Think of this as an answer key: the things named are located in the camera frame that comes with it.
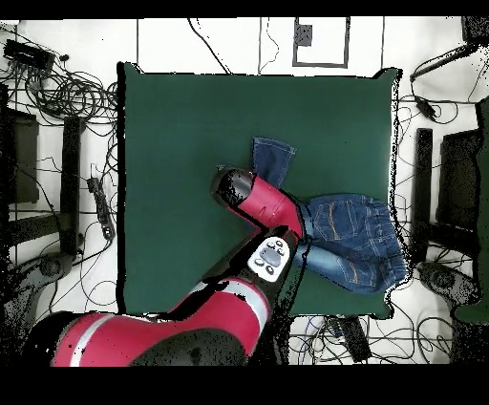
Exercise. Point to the blue denim jeans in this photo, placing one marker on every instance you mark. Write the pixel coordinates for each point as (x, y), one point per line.
(351, 237)

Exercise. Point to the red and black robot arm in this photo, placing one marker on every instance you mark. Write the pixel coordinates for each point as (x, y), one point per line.
(267, 202)

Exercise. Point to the dark flat panel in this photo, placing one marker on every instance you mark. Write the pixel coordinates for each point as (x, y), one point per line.
(458, 179)
(23, 156)

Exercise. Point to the dark green table cloth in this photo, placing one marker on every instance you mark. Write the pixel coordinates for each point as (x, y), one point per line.
(183, 153)

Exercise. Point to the black power strip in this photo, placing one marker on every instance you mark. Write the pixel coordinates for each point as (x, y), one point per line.
(102, 210)

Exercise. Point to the black stand bar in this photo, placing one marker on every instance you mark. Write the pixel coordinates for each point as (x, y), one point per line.
(71, 183)
(422, 183)

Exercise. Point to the black floor box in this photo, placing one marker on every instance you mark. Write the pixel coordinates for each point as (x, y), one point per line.
(355, 340)

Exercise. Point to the dark grey square plate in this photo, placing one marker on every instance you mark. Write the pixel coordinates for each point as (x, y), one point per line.
(303, 35)

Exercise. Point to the black power adapter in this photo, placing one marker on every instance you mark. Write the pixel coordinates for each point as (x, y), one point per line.
(425, 107)

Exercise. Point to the black electronics box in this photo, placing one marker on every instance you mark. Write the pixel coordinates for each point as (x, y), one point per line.
(28, 53)

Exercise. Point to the dark speckled box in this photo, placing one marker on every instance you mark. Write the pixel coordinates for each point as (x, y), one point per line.
(475, 28)

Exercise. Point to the grey square floor frame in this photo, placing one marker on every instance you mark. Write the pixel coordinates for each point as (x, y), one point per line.
(347, 42)

